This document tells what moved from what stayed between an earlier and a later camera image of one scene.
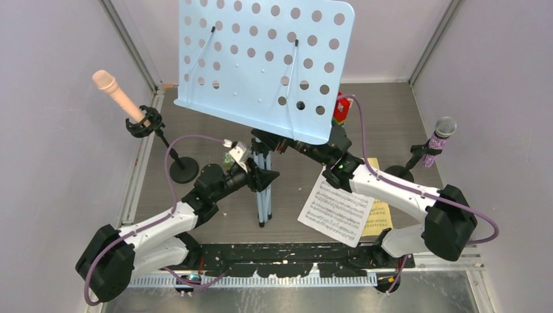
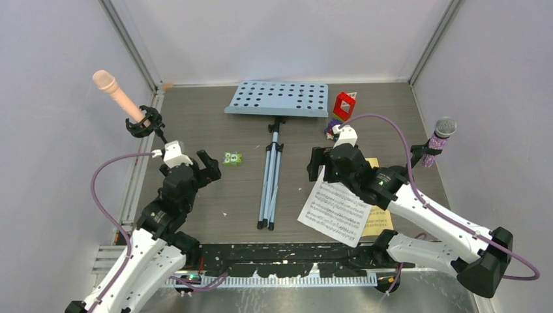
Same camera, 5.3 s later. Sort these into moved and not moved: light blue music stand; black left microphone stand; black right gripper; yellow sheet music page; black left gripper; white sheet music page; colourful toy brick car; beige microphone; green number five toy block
Moved: light blue music stand; black left gripper; black right gripper
Not moved: white sheet music page; yellow sheet music page; black left microphone stand; green number five toy block; colourful toy brick car; beige microphone
